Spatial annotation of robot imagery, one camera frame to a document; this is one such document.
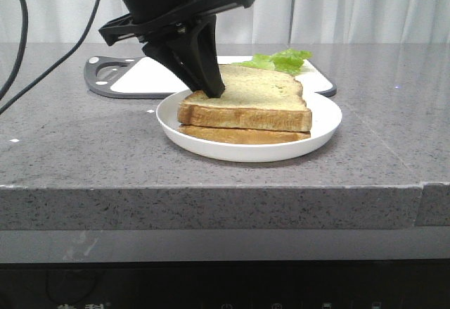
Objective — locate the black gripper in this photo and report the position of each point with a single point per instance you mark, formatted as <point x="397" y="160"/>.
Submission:
<point x="192" y="56"/>

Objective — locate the toasted bread slice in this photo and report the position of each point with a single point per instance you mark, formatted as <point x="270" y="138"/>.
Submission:
<point x="253" y="99"/>
<point x="242" y="136"/>

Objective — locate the green lettuce leaf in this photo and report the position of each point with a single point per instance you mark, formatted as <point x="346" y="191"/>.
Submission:
<point x="288" y="61"/>

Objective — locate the white cutting board black rim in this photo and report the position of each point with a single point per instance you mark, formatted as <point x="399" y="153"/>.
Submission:
<point x="145" y="78"/>

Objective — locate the white curtain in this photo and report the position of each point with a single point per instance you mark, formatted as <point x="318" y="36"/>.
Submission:
<point x="279" y="21"/>

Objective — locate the white round plate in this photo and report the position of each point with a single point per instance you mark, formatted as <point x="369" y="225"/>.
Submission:
<point x="326" y="118"/>

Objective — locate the black appliance panel below counter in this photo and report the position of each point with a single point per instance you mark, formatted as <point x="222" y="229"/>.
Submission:
<point x="251" y="284"/>

